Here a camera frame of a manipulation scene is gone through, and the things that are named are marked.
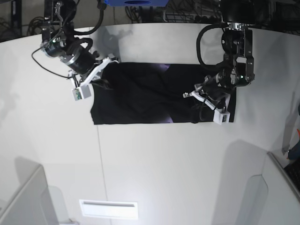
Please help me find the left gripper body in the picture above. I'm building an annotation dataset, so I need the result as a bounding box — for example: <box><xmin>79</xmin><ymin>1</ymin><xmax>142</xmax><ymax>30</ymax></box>
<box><xmin>195</xmin><ymin>74</ymin><xmax>234</xmax><ymax>103</ymax></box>

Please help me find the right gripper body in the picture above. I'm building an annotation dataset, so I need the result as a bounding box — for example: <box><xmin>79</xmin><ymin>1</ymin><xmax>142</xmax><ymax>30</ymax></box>
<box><xmin>60</xmin><ymin>45</ymin><xmax>96</xmax><ymax>75</ymax></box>

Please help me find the black T-shirt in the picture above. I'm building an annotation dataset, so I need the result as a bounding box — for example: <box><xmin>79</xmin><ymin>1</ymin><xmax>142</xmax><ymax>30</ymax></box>
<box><xmin>90</xmin><ymin>62</ymin><xmax>237</xmax><ymax>126</ymax></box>

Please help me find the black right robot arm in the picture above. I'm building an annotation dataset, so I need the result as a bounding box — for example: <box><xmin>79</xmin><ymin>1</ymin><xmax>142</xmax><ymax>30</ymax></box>
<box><xmin>39</xmin><ymin>0</ymin><xmax>118</xmax><ymax>90</ymax></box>

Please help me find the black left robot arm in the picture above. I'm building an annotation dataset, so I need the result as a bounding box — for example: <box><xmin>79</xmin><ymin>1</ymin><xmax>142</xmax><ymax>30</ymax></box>
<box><xmin>183</xmin><ymin>0</ymin><xmax>255</xmax><ymax>125</ymax></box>

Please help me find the blue plastic box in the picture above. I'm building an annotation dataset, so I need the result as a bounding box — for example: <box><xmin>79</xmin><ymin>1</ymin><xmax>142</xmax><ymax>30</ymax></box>
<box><xmin>104</xmin><ymin>0</ymin><xmax>169</xmax><ymax>7</ymax></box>

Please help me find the black power strip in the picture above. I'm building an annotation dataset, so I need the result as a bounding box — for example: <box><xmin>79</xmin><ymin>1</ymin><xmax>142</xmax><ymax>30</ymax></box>
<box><xmin>194</xmin><ymin>15</ymin><xmax>221</xmax><ymax>24</ymax></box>

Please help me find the orange teal object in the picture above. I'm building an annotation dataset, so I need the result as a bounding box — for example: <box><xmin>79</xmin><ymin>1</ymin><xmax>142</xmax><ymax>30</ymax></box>
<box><xmin>287</xmin><ymin>140</ymin><xmax>300</xmax><ymax>160</ymax></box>

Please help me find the black keyboard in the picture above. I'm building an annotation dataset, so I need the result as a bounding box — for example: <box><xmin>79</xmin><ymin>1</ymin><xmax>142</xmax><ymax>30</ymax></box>
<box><xmin>285</xmin><ymin>161</ymin><xmax>300</xmax><ymax>191</ymax></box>

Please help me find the coiled black cable bundle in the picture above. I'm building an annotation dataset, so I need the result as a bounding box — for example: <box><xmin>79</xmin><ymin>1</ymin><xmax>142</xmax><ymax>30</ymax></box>
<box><xmin>26</xmin><ymin>16</ymin><xmax>45</xmax><ymax>36</ymax></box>

